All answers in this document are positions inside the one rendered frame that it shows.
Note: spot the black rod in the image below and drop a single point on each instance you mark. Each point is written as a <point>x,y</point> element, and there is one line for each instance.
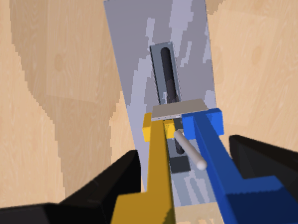
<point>170,84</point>

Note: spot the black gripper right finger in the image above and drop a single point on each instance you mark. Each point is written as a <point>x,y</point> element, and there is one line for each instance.
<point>256,159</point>

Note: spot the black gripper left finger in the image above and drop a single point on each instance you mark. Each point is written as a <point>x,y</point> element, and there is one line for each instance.
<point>94,203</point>

